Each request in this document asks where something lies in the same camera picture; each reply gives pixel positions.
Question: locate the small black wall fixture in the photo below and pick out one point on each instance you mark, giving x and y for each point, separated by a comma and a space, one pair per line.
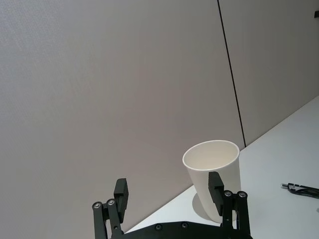
316, 13

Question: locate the white paper cup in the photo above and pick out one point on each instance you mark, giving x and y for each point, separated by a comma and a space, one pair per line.
219, 169

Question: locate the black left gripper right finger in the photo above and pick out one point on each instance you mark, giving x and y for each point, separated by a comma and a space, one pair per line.
216, 193

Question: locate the pale grey wall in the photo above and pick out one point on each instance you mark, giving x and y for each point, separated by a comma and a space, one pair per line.
104, 82

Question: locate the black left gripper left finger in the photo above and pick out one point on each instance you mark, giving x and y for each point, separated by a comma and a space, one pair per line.
121, 196

